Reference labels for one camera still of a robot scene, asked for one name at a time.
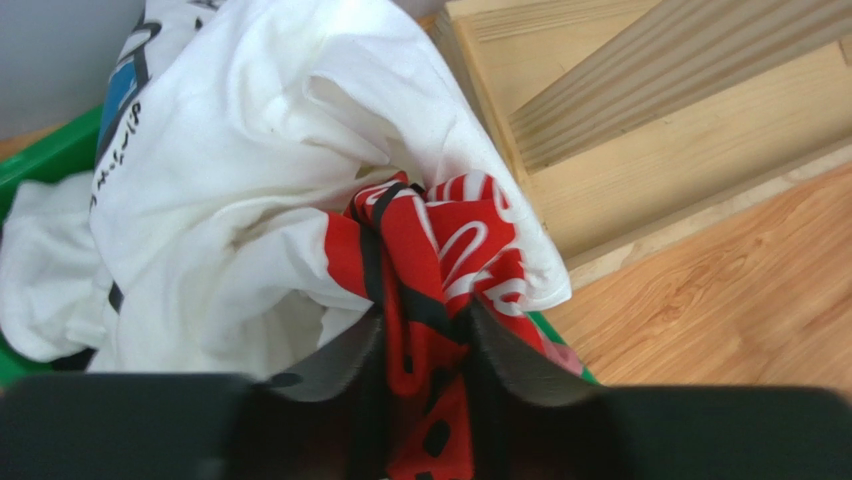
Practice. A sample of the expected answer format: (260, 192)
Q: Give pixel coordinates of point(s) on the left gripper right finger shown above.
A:
(522, 371)

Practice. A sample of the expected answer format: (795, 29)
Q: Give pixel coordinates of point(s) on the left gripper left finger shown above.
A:
(354, 359)

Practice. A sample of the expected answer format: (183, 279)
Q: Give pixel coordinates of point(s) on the white t-shirt red print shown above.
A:
(299, 164)

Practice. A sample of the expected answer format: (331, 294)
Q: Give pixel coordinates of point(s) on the dusty pink t-shirt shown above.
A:
(563, 356)

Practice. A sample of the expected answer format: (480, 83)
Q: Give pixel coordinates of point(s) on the white t-shirt blue print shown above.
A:
(57, 297)

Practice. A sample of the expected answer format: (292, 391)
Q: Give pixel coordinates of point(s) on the green plastic bin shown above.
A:
(46, 153)

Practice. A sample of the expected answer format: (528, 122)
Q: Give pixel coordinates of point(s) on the wooden rack base tray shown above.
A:
(626, 199)

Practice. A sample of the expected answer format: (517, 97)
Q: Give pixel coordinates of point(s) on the wooden rack right post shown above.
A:
(677, 54)

